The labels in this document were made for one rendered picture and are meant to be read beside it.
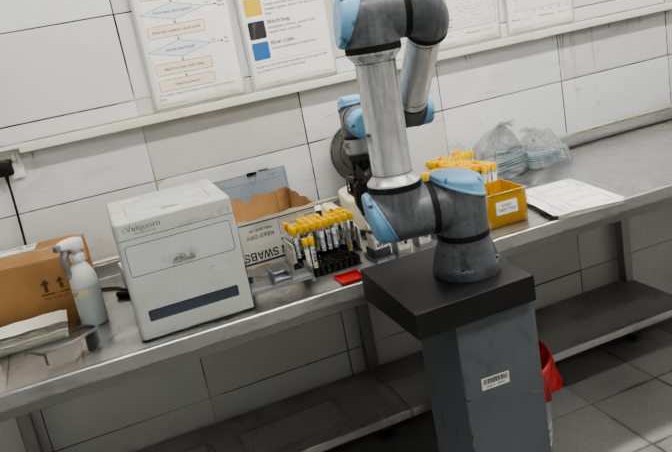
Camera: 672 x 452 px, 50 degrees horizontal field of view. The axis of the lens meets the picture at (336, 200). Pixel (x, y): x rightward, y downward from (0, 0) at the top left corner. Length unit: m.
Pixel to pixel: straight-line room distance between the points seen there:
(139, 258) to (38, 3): 0.91
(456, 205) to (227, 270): 0.59
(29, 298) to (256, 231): 0.63
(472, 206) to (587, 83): 1.52
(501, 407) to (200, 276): 0.76
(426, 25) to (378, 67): 0.13
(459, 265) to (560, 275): 1.51
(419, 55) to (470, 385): 0.72
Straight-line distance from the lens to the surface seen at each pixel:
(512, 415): 1.74
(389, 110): 1.48
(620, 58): 3.10
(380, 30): 1.45
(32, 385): 1.79
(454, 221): 1.56
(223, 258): 1.78
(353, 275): 1.91
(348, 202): 2.21
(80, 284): 1.97
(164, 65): 2.33
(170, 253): 1.75
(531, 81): 2.85
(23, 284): 2.11
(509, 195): 2.11
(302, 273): 1.88
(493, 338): 1.63
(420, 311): 1.50
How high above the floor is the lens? 1.55
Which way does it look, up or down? 15 degrees down
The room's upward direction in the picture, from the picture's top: 11 degrees counter-clockwise
